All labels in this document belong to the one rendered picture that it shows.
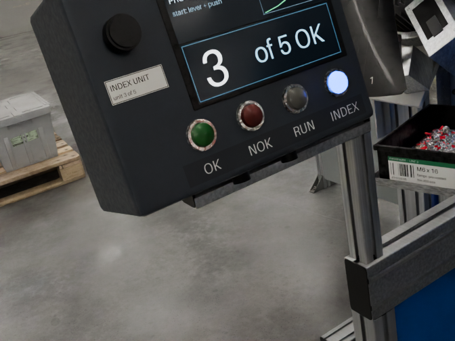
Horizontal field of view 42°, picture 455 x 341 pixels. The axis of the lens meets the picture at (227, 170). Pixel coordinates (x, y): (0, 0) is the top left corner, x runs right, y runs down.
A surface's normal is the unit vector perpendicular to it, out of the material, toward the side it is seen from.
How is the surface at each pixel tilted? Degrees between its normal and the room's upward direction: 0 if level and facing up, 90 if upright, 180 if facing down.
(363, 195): 90
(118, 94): 75
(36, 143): 95
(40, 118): 95
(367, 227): 90
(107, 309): 0
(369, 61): 47
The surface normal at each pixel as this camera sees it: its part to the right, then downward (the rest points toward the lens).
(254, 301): -0.18, -0.91
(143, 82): 0.47, -0.02
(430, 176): -0.66, 0.40
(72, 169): 0.46, 0.25
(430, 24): -0.75, -0.31
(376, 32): -0.08, -0.32
